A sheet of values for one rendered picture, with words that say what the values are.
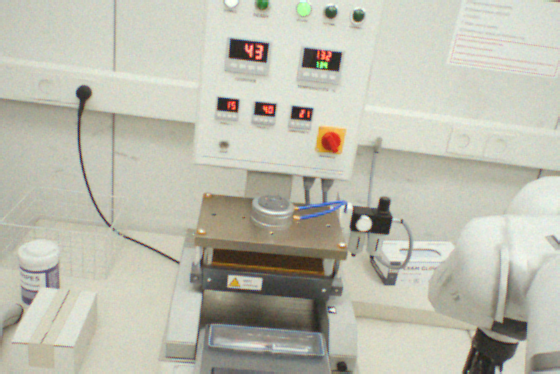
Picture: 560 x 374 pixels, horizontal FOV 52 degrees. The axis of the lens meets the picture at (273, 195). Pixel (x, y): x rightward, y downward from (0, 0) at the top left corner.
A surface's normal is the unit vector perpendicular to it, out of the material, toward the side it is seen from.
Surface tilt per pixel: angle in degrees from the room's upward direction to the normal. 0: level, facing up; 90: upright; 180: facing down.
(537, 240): 20
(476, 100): 90
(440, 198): 90
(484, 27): 90
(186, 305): 0
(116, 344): 0
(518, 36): 90
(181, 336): 41
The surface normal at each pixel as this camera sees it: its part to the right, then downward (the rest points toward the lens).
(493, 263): -0.57, -0.40
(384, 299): 0.13, -0.90
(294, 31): 0.03, 0.43
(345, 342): 0.11, -0.40
